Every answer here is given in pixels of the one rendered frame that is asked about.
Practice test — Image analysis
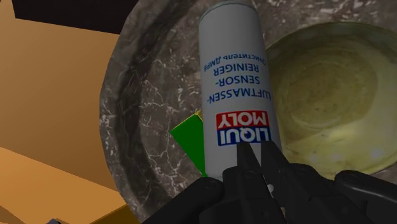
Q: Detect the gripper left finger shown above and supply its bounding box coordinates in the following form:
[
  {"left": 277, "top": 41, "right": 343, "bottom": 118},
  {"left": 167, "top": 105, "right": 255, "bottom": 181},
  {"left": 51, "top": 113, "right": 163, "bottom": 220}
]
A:
[{"left": 142, "top": 143, "right": 281, "bottom": 224}]

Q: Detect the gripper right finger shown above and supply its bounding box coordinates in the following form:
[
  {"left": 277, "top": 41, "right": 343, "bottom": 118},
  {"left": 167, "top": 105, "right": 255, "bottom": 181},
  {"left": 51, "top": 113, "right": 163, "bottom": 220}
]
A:
[{"left": 261, "top": 141, "right": 397, "bottom": 224}]

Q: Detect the white spray can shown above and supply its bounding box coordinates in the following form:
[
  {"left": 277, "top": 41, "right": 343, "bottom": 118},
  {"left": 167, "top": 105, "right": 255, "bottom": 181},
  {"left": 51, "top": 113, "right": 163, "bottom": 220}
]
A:
[{"left": 198, "top": 0, "right": 283, "bottom": 182}]

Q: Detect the green and yellow block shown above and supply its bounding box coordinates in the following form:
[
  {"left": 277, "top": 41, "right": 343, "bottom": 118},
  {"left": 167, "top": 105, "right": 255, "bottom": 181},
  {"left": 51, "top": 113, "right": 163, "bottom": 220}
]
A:
[{"left": 169, "top": 109, "right": 208, "bottom": 178}]

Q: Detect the yellow-green bowl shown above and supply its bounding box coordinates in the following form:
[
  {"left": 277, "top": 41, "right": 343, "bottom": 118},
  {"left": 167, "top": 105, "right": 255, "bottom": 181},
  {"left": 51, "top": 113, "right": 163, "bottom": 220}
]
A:
[{"left": 265, "top": 21, "right": 397, "bottom": 181}]

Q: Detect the round dark marble table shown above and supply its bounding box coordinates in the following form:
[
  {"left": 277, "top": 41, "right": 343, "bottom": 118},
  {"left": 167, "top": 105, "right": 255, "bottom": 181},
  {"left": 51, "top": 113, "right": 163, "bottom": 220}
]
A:
[{"left": 99, "top": 0, "right": 397, "bottom": 223}]

